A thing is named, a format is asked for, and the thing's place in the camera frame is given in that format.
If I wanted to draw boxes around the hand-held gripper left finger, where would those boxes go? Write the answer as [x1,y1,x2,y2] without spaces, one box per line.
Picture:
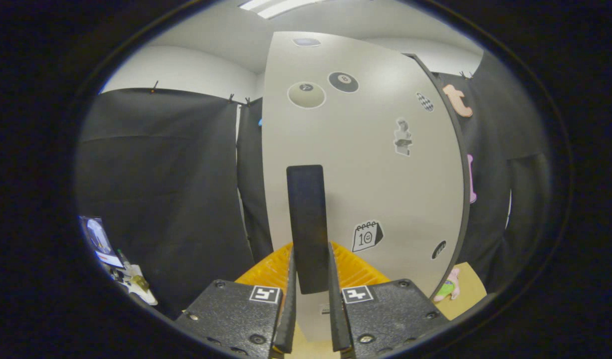
[174,241,297,359]

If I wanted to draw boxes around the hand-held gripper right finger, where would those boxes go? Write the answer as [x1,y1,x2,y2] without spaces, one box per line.
[328,241,451,359]

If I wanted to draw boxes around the white shoe cabinet door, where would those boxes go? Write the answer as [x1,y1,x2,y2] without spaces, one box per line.
[262,31,470,345]

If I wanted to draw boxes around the grey shoe cabinet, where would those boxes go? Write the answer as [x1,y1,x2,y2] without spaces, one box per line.
[405,52,472,286]

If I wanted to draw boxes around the pink and green plush toy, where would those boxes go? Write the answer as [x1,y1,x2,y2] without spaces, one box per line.
[433,268,461,303]

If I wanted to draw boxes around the white side desk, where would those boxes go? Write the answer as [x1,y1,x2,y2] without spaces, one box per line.
[110,249,159,306]

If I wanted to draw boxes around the black backdrop cloth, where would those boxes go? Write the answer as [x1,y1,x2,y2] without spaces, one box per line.
[76,50,553,320]

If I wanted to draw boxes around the computer screen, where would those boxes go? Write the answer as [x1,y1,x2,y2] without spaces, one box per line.
[79,215,123,268]

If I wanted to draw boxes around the ceiling light panel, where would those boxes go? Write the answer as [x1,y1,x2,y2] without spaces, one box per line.
[238,0,326,19]

